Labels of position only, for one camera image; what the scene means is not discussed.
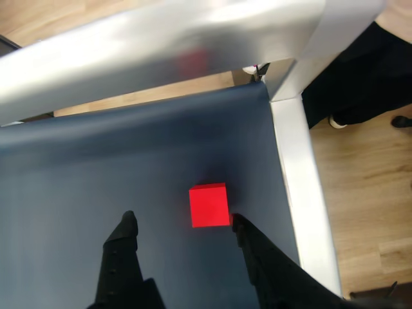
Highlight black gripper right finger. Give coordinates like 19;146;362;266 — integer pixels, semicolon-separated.
231;213;351;309

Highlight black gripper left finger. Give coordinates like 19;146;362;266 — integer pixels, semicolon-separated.
91;211;165;309

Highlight red cube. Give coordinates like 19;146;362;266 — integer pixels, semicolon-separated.
189;182;231;229

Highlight blue-grey table mat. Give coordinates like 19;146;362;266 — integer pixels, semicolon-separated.
0;84;302;309

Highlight small white black clip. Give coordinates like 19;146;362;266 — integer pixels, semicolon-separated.
241;62;270;84

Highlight person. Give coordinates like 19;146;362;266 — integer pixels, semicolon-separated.
301;19;412;129

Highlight silver metal frame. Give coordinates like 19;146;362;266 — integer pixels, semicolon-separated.
0;0;387;300

